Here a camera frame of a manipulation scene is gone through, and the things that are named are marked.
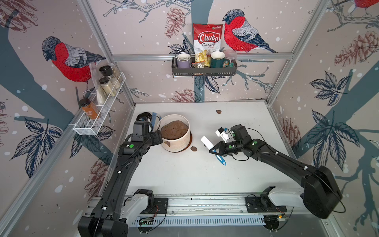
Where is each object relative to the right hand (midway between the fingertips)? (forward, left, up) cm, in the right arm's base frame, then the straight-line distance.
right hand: (211, 150), depth 76 cm
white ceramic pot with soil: (+14, +22, -4) cm, 26 cm away
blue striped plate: (+33, +40, -14) cm, 54 cm away
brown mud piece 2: (+9, +10, -16) cm, 21 cm away
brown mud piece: (+42, -9, -16) cm, 46 cm away
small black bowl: (+33, +48, -10) cm, 59 cm away
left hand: (+7, +27, +6) cm, 29 cm away
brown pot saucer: (+13, +12, -14) cm, 22 cm away
